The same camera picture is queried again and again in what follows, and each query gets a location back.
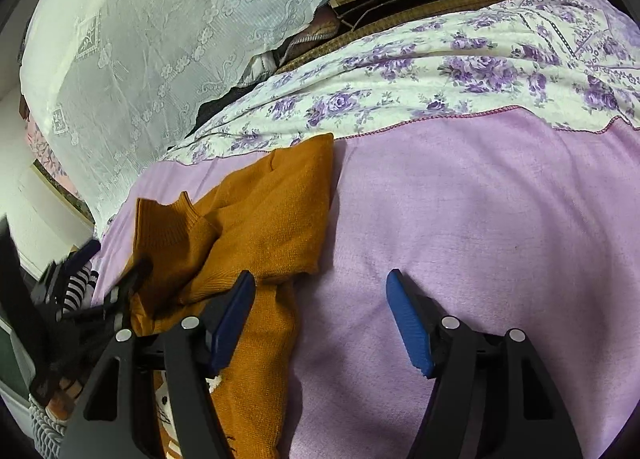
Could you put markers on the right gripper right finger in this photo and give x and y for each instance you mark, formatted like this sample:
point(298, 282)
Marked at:
point(492, 396)

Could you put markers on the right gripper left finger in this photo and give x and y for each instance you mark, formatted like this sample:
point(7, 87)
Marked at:
point(118, 415)

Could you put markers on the white plastic basket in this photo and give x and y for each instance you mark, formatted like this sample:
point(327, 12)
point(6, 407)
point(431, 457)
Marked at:
point(33, 422)

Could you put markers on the pink floral fabric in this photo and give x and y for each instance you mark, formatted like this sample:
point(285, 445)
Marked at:
point(45, 156)

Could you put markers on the orange knitted cat sweater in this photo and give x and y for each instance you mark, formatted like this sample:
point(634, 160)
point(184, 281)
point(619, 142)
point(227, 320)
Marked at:
point(269, 218)

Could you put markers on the white lace cover cloth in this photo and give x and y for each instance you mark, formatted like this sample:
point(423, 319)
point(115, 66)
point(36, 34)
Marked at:
point(113, 83)

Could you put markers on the floral purple white quilt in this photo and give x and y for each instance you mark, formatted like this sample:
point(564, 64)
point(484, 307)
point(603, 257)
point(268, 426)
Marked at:
point(573, 63)

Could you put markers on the black white striped garment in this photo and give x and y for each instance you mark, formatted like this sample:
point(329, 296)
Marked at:
point(79, 290)

